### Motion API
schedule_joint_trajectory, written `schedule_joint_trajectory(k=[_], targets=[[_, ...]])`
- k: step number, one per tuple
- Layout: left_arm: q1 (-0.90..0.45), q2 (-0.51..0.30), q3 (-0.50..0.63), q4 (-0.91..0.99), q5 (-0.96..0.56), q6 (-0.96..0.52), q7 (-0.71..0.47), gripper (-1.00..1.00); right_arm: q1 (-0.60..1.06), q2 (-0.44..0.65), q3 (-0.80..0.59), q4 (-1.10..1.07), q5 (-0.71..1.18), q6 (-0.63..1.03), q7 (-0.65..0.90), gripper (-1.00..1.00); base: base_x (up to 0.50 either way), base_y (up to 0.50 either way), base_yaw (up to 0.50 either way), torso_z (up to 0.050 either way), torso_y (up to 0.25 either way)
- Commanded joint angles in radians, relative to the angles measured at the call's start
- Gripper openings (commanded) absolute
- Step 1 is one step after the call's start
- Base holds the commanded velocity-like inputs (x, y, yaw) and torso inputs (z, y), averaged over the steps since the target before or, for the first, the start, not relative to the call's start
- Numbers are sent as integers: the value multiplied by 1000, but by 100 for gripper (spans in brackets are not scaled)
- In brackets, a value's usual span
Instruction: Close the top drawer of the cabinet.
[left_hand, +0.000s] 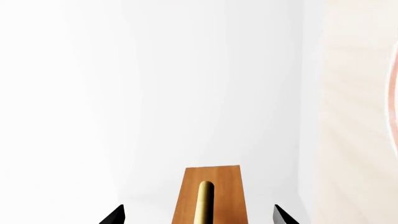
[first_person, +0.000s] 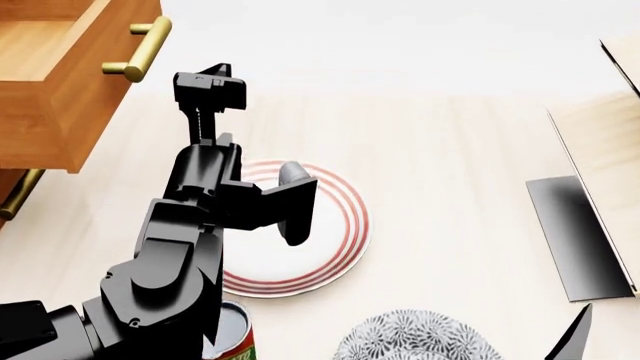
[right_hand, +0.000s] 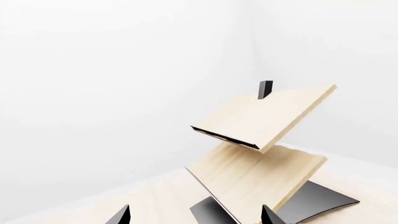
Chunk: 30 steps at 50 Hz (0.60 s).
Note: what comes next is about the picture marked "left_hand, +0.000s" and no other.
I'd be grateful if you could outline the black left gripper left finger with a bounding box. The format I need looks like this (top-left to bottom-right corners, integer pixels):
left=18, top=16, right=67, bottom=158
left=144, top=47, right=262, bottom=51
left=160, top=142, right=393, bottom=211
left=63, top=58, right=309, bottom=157
left=98, top=203, right=126, bottom=224

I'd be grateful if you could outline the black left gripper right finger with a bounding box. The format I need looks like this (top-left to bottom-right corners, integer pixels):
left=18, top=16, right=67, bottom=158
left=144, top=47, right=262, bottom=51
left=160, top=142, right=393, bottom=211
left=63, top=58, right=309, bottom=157
left=274, top=203, right=300, bottom=224

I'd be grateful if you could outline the wooden block with slot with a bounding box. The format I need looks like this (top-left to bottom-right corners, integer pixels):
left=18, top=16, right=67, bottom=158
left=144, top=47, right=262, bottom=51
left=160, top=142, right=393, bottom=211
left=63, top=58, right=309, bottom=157
left=171, top=164, right=249, bottom=224

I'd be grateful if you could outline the brass bar drawer handle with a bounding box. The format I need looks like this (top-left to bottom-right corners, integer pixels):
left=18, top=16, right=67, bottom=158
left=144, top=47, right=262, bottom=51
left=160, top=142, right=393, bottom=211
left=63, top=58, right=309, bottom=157
left=194, top=180, right=216, bottom=224

